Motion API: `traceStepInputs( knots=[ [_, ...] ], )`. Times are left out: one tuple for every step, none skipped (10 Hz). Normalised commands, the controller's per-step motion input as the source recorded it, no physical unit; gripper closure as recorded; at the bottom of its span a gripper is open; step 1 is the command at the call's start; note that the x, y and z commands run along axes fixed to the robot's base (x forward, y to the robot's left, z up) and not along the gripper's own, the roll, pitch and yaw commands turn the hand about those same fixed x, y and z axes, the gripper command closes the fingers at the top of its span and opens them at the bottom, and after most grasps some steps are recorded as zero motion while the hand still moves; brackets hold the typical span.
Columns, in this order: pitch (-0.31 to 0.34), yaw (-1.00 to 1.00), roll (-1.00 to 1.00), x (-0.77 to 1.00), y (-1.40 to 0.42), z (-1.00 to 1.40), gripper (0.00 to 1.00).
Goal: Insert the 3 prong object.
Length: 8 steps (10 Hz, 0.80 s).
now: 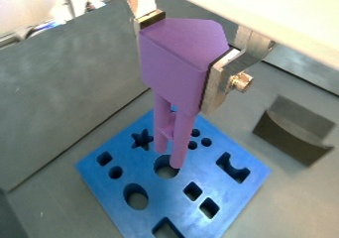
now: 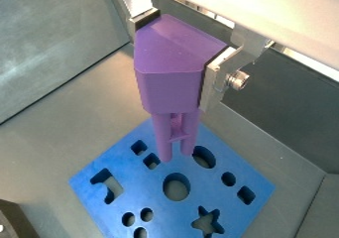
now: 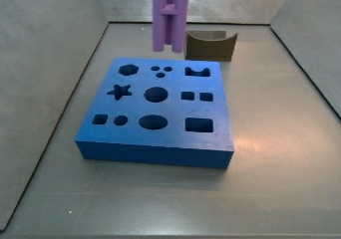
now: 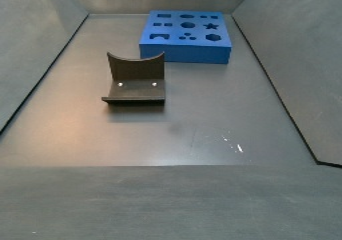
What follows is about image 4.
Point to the blue shape sorter block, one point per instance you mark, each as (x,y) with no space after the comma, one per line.
(189,36)

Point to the black curved holder stand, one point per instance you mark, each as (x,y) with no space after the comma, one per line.
(137,73)

